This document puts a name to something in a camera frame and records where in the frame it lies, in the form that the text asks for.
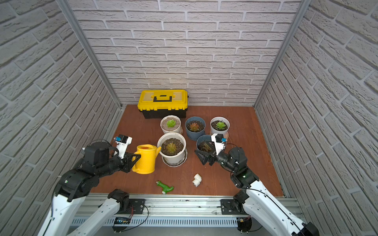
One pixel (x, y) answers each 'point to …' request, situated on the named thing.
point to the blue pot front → (201, 144)
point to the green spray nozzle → (166, 189)
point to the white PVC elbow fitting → (197, 180)
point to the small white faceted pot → (171, 123)
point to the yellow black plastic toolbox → (155, 103)
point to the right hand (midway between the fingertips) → (202, 145)
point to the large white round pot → (173, 149)
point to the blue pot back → (195, 127)
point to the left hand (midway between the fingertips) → (138, 151)
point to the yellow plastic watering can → (146, 163)
